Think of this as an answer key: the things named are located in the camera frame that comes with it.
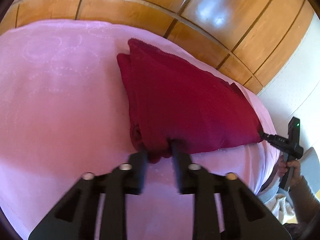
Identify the dark red long-sleeve sweater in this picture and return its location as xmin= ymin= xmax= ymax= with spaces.
xmin=117 ymin=38 xmax=263 ymax=163

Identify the person's right forearm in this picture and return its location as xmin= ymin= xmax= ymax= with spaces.
xmin=289 ymin=176 xmax=319 ymax=224

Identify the person's right hand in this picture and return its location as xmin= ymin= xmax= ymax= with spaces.
xmin=277 ymin=155 xmax=304 ymax=188

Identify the pink bedspread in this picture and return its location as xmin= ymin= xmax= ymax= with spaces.
xmin=1 ymin=20 xmax=280 ymax=239

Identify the wooden wardrobe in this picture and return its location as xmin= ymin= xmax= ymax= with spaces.
xmin=1 ymin=0 xmax=316 ymax=93

